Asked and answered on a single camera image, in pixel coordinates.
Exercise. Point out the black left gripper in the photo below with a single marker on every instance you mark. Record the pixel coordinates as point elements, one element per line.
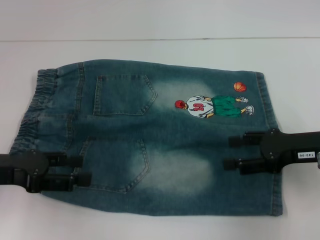
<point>22,170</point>

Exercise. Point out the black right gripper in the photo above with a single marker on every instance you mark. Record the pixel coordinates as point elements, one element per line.
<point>287,150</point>

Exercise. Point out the blue denim shorts with embroidery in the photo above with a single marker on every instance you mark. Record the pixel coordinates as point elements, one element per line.
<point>175,155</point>

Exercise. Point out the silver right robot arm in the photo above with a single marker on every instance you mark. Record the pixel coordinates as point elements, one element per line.
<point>318,162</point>

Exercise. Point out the white label sticker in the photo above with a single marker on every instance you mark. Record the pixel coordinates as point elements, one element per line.
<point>306,154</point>

